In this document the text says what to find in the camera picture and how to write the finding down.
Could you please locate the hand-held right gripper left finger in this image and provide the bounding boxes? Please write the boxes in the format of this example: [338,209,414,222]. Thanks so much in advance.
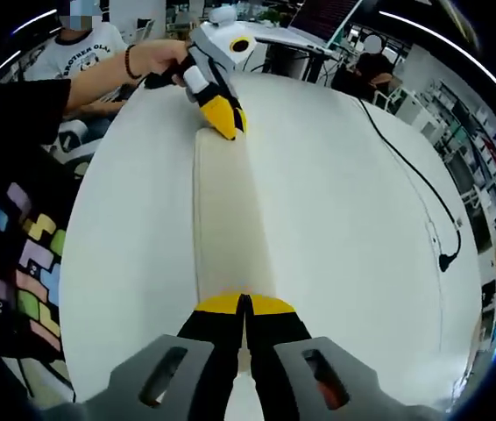
[97,293,247,421]

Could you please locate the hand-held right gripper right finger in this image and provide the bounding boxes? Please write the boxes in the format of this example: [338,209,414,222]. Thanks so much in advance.
[243,293,384,421]

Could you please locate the beige cutlery case lid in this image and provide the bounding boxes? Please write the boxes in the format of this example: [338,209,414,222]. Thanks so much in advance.
[192,126,280,379]

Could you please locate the person's left hand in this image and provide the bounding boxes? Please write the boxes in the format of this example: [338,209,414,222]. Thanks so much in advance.
[141,39,195,88]

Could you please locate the colourful block printed trousers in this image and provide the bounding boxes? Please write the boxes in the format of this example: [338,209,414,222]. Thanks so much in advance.
[0,181,72,366]

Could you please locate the shelf with white bins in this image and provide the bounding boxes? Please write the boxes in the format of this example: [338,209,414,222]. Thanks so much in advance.
[426,78,496,230]

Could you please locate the dark bead bracelet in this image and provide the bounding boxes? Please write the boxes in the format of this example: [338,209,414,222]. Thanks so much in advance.
[124,43,145,82]

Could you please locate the black power cable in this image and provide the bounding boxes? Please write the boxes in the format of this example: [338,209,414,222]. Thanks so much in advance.
[356,97,464,274]

